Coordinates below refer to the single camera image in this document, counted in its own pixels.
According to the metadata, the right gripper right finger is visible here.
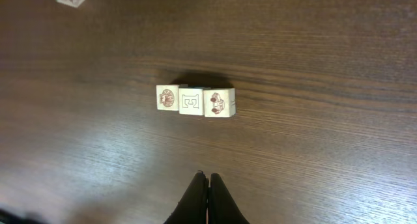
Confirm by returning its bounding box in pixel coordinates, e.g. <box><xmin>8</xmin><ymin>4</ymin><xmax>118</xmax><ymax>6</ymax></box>
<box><xmin>208</xmin><ymin>173</ymin><xmax>249</xmax><ymax>224</ymax></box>

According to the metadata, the shell picture Q block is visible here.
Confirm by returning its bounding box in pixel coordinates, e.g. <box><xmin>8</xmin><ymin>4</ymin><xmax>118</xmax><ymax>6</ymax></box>
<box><xmin>156</xmin><ymin>85</ymin><xmax>180</xmax><ymax>111</ymax></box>

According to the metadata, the car picture yellow block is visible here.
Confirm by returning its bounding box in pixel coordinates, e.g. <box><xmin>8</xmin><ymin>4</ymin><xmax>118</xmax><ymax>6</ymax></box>
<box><xmin>203</xmin><ymin>88</ymin><xmax>237</xmax><ymax>118</ymax></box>

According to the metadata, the letter E L block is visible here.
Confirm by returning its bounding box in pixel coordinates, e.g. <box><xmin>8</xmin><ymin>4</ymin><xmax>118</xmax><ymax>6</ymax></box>
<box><xmin>179</xmin><ymin>85</ymin><xmax>205</xmax><ymax>116</ymax></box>

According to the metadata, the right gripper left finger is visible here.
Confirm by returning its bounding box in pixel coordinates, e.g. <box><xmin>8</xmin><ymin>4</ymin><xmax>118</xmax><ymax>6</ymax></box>
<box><xmin>164</xmin><ymin>171</ymin><xmax>209</xmax><ymax>224</ymax></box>

